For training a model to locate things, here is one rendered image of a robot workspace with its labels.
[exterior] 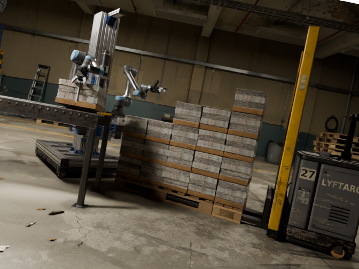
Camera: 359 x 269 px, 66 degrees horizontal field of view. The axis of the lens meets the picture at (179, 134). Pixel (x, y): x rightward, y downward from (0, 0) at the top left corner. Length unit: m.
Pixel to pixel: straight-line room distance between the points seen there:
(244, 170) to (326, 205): 0.74
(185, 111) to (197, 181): 0.73
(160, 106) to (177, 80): 1.09
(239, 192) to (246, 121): 0.69
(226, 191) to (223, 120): 0.71
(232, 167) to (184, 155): 0.50
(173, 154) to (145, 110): 6.89
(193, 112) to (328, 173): 1.34
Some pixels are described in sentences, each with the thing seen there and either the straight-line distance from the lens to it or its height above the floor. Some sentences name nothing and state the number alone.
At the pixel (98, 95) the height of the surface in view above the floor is 0.97.
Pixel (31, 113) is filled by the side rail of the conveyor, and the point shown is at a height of 0.71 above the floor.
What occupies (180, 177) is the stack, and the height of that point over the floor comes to 0.29.
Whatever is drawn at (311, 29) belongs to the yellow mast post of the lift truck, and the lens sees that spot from 2.70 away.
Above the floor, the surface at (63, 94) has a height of 0.92.
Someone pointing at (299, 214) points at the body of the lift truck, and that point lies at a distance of 2.65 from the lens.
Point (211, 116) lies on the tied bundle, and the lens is 2.79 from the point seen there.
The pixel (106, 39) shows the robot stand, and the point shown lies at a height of 1.71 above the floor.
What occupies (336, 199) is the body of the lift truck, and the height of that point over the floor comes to 0.47.
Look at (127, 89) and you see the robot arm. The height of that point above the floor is 1.15.
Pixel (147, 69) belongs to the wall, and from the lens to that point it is 9.87.
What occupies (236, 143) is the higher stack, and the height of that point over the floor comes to 0.76.
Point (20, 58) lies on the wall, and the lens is 11.19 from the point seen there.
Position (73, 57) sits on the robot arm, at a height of 1.34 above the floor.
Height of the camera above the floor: 0.88
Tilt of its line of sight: 3 degrees down
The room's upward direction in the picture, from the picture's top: 10 degrees clockwise
